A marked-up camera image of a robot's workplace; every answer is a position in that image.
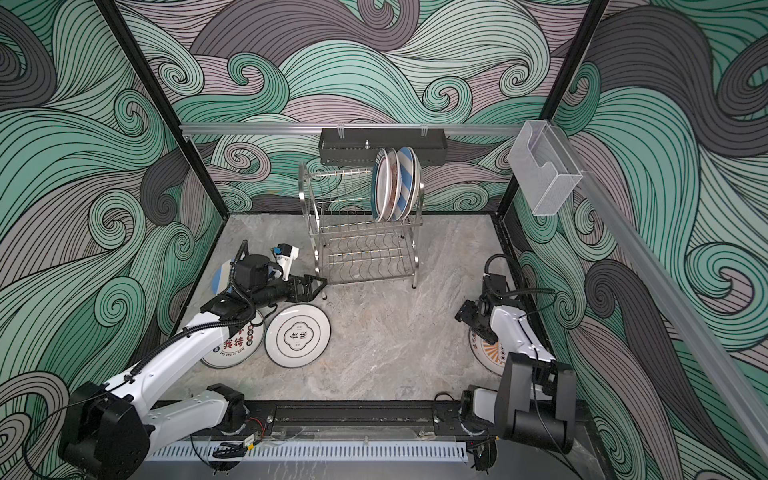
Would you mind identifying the blue striped plate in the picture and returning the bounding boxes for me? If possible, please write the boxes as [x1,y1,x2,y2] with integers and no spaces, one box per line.
[396,147,419,220]
[211,261,232,295]

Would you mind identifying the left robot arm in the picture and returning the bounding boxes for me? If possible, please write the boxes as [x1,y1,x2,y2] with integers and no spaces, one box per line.
[58,253,328,479]

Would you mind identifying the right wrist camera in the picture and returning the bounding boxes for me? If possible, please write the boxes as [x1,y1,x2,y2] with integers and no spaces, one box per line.
[483,273,509,299]

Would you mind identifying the white plate red characters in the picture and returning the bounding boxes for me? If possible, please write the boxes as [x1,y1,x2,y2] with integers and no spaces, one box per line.
[200,312,265,369]

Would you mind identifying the white plate green clover outline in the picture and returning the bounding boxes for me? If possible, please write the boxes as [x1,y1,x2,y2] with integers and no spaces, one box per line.
[264,304,332,369]

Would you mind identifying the steel two-tier dish rack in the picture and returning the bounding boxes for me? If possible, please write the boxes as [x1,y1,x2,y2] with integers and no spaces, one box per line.
[298,165,424,289]

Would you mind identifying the black wall shelf basket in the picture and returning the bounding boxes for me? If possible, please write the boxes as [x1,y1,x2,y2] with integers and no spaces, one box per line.
[318,127,448,167]

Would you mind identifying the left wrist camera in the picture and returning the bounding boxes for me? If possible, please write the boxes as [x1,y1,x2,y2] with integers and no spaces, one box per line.
[272,243,299,281]

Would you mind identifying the white slotted cable duct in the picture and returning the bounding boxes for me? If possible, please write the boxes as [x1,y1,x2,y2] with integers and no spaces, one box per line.
[149,440,470,464]

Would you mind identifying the clear mesh wall bin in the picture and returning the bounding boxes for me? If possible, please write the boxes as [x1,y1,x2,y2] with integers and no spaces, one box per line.
[507,120,583,216]

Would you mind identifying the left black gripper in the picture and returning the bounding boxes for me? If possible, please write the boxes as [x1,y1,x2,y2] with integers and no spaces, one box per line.
[253,273,327,312]

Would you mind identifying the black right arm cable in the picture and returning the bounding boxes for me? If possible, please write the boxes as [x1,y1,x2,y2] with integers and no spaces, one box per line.
[483,253,559,319]

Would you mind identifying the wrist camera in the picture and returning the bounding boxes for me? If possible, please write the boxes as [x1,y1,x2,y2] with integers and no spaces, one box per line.
[483,273,509,299]
[272,243,299,281]

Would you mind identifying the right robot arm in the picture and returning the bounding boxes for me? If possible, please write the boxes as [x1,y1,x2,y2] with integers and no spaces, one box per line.
[455,296,576,454]

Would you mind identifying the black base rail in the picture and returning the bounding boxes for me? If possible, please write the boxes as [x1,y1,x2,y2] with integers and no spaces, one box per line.
[245,398,487,438]

